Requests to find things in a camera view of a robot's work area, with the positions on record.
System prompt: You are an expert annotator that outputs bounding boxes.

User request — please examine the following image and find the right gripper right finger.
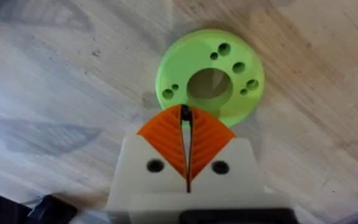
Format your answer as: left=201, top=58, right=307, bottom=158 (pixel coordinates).
left=185, top=106, right=265, bottom=194

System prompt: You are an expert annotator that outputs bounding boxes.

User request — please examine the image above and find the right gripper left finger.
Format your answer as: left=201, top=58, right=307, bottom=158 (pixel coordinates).
left=105, top=104, right=188, bottom=212

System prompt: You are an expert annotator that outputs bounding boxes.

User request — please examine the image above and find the green disc with holes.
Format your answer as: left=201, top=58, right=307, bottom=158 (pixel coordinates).
left=155, top=29, right=265, bottom=128

